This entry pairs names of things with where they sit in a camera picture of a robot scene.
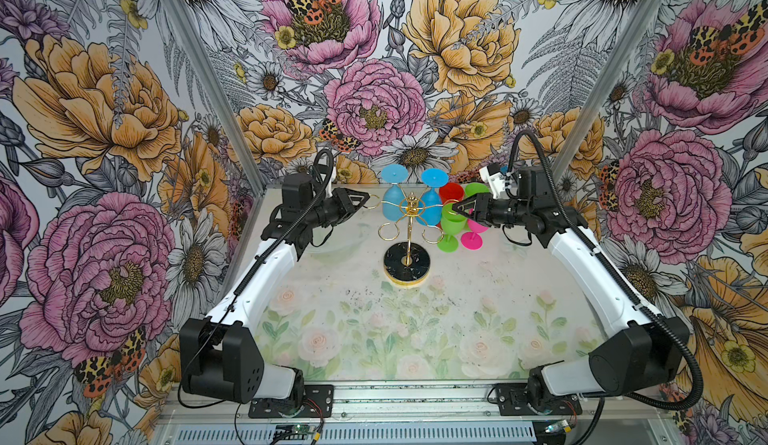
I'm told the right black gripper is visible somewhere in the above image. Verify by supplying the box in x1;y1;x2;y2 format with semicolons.
452;191;533;230

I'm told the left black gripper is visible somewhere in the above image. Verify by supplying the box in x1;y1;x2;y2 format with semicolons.
307;186;371;227

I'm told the green wine glass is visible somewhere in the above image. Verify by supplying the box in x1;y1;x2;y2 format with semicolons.
437;200;468;253
464;183;490;198

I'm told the red wine glass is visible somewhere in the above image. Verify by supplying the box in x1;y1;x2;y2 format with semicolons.
438;182;465;204

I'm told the pink wine glass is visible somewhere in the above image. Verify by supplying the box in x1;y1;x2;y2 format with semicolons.
460;219;488;251

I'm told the blue wine glass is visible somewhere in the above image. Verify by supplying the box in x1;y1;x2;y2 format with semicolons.
381;164;409;222
421;168;449;226

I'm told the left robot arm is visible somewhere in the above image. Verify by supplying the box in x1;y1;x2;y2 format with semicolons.
178;149;370;413

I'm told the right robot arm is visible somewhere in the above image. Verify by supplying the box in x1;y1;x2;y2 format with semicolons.
452;130;704;413

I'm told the gold wire glass rack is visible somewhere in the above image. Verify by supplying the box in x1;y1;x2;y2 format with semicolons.
366;186;444;288

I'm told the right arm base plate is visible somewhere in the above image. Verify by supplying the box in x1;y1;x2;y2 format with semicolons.
486;382;582;417

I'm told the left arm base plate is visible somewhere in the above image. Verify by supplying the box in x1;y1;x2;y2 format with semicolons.
247;384;335;419

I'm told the aluminium front rail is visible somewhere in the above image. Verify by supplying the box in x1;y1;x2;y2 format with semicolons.
161;378;667;425

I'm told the white perforated cable duct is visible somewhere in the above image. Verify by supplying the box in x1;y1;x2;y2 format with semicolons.
167;421;537;444

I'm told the left aluminium corner post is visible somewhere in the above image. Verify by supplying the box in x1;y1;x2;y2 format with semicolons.
160;0;265;197

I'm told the aluminium corner post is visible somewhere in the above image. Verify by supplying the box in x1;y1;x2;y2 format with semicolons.
160;0;265;197
553;0;663;179

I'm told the right aluminium corner post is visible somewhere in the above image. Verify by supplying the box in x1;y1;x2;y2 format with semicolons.
553;0;663;179

